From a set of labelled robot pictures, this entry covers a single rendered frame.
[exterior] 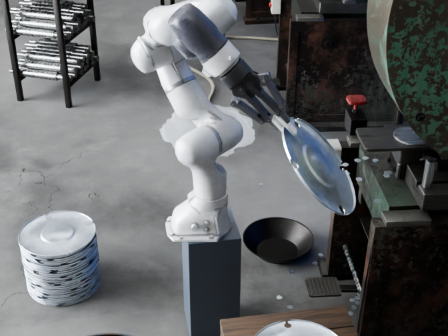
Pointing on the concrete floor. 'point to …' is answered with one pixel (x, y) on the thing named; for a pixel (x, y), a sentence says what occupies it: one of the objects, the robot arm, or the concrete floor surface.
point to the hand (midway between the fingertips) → (284, 125)
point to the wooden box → (227, 327)
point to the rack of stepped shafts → (63, 27)
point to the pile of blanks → (63, 276)
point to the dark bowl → (278, 239)
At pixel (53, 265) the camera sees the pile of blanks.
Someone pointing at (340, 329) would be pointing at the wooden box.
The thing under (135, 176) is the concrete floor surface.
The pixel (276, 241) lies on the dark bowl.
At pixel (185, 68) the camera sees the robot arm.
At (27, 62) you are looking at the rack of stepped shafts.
